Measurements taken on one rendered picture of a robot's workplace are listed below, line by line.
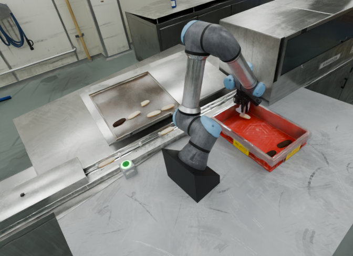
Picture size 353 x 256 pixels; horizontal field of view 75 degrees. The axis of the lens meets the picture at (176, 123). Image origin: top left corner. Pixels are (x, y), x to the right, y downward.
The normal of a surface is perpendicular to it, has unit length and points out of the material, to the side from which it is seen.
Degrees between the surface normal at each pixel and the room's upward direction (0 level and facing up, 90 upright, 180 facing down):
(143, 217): 0
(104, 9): 90
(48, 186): 0
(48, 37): 90
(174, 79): 10
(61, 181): 0
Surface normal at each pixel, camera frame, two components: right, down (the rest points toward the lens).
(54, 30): 0.54, 0.51
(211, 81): -0.02, -0.65
